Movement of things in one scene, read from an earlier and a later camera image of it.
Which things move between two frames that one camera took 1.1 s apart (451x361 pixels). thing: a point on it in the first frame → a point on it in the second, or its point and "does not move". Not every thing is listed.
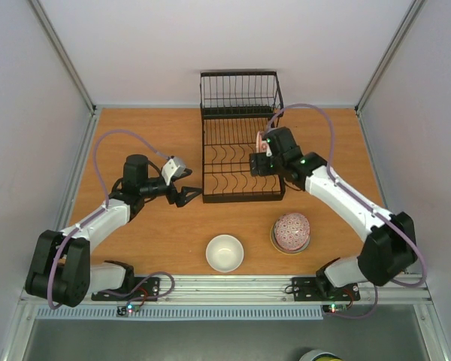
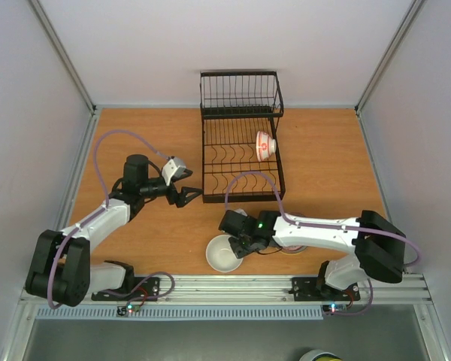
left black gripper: (180, 199) does not move
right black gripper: (258, 165) → (239, 247)
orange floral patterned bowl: (261, 144) does not move
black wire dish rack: (236, 107) does not move
